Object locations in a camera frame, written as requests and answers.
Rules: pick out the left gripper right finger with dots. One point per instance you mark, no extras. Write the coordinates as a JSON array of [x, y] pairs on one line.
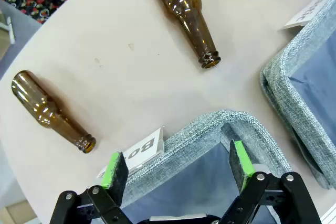
[[241, 163]]

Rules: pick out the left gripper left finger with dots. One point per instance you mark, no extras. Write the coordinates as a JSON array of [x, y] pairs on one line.
[[115, 174]]

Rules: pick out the brown glass bottle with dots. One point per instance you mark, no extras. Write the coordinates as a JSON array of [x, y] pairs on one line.
[[42, 100], [183, 6]]

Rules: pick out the grey fabric bottle basket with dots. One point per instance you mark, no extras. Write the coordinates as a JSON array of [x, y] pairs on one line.
[[204, 123]]

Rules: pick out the grey fabric plastic basket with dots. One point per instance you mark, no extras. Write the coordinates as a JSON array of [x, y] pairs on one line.
[[279, 77]]

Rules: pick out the white Bottle label sign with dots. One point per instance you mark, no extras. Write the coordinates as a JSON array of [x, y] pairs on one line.
[[147, 148]]

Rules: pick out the white Plastic label sign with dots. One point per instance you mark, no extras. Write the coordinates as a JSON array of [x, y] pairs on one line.
[[302, 16]]

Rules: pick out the white table frame leg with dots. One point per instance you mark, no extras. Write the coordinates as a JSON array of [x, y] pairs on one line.
[[11, 30]]

